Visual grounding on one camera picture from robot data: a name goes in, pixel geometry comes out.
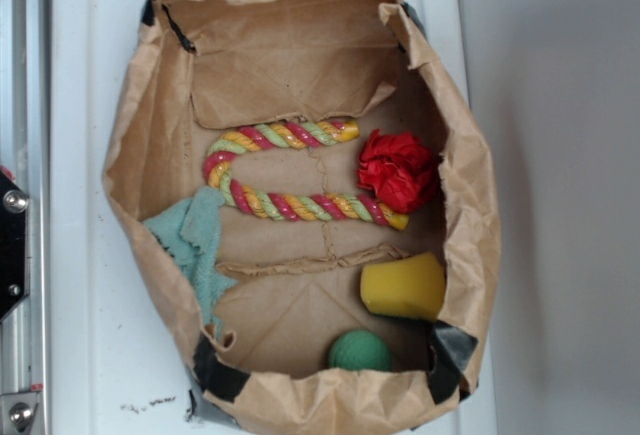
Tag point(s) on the yellow sponge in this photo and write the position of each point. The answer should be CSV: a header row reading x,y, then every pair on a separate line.
x,y
412,288

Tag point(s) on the green ball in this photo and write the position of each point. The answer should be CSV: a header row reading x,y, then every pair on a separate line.
x,y
360,350

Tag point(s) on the black mounting plate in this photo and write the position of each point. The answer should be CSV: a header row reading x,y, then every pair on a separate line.
x,y
14,231

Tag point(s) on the light blue cloth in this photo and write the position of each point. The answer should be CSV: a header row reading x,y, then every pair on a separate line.
x,y
190,231

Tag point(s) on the aluminium frame rail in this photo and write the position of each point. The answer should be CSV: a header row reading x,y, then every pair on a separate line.
x,y
25,104

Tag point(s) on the multicolour twisted rope toy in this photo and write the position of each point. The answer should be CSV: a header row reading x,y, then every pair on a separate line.
x,y
217,170

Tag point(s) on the brown paper bag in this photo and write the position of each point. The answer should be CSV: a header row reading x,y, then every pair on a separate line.
x,y
203,67

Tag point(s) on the red crumpled paper ball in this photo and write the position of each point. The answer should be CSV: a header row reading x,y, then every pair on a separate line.
x,y
399,170

